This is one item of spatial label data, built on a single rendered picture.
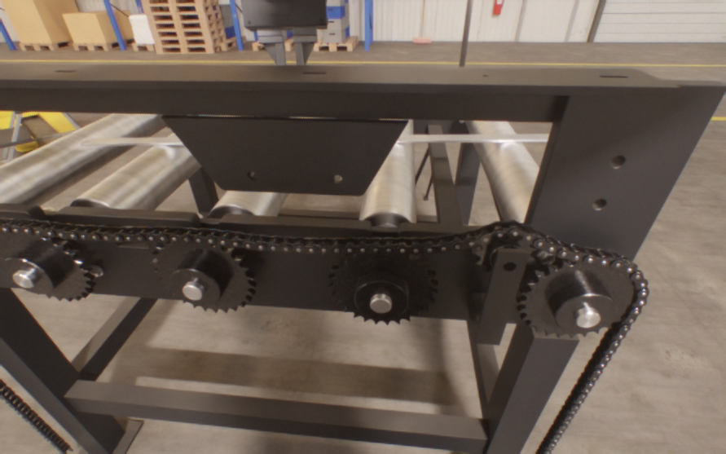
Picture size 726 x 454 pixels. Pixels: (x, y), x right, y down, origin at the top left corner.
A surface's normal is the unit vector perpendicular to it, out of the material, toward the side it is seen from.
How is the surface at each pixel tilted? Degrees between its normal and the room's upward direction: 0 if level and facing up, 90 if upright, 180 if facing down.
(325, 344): 0
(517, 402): 90
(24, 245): 90
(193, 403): 0
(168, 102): 90
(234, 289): 90
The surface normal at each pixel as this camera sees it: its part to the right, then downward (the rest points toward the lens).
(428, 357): -0.01, -0.82
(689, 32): -0.11, 0.57
